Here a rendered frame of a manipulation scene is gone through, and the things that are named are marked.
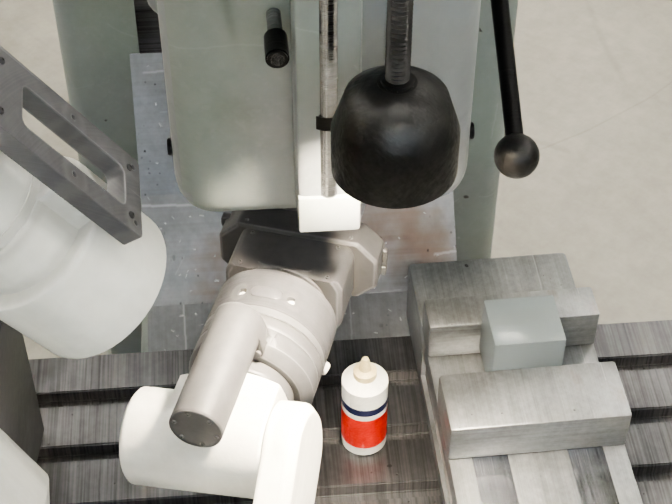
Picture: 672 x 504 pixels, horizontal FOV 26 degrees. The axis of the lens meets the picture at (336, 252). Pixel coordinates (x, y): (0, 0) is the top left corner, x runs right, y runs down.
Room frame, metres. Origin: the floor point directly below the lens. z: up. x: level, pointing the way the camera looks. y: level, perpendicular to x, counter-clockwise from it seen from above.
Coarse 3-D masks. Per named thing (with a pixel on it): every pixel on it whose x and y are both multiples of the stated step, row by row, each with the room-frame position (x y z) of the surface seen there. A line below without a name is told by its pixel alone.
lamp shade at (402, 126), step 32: (352, 96) 0.62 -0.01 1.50; (384, 96) 0.61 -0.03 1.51; (416, 96) 0.61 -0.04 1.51; (448, 96) 0.62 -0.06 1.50; (352, 128) 0.60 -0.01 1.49; (384, 128) 0.59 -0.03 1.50; (416, 128) 0.59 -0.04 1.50; (448, 128) 0.60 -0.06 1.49; (352, 160) 0.59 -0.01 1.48; (384, 160) 0.59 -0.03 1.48; (416, 160) 0.59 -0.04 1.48; (448, 160) 0.60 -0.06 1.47; (352, 192) 0.59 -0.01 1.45; (384, 192) 0.58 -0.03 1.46; (416, 192) 0.58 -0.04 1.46
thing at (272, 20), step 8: (272, 8) 0.71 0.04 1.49; (272, 16) 0.71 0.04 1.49; (280, 16) 0.71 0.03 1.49; (272, 24) 0.70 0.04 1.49; (280, 24) 0.70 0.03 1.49; (272, 32) 0.69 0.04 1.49; (280, 32) 0.69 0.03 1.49; (264, 40) 0.69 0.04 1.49; (272, 40) 0.68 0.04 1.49; (280, 40) 0.68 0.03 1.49; (264, 48) 0.68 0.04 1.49; (272, 48) 0.67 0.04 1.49; (280, 48) 0.67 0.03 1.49; (288, 48) 0.68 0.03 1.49; (272, 56) 0.67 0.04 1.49; (280, 56) 0.67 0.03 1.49; (288, 56) 0.67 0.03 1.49; (272, 64) 0.67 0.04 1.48; (280, 64) 0.67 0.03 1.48
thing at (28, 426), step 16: (0, 320) 0.78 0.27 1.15; (0, 336) 0.76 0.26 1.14; (16, 336) 0.80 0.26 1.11; (0, 352) 0.75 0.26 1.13; (16, 352) 0.79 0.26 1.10; (0, 368) 0.75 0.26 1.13; (16, 368) 0.78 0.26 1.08; (0, 384) 0.74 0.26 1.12; (16, 384) 0.77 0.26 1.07; (32, 384) 0.81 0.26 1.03; (0, 400) 0.73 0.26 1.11; (16, 400) 0.76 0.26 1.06; (32, 400) 0.80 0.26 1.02; (0, 416) 0.72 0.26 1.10; (16, 416) 0.75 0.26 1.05; (32, 416) 0.79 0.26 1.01; (16, 432) 0.75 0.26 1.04; (32, 432) 0.78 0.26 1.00; (32, 448) 0.77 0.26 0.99
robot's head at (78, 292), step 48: (0, 192) 0.37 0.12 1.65; (48, 192) 0.38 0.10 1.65; (0, 240) 0.37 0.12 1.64; (48, 240) 0.37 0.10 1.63; (96, 240) 0.38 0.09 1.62; (144, 240) 0.40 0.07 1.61; (0, 288) 0.37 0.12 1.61; (48, 288) 0.36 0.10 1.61; (96, 288) 0.37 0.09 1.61; (144, 288) 0.38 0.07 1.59; (48, 336) 0.37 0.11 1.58; (96, 336) 0.37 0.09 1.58
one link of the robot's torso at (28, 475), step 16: (0, 432) 0.38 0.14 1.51; (0, 448) 0.37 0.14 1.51; (16, 448) 0.38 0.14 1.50; (0, 464) 0.36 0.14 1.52; (16, 464) 0.37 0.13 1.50; (32, 464) 0.38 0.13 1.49; (0, 480) 0.35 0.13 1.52; (16, 480) 0.36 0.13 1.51; (32, 480) 0.36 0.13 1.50; (48, 480) 0.37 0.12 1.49; (0, 496) 0.34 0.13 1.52; (16, 496) 0.35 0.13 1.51; (32, 496) 0.35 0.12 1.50; (48, 496) 0.37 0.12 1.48
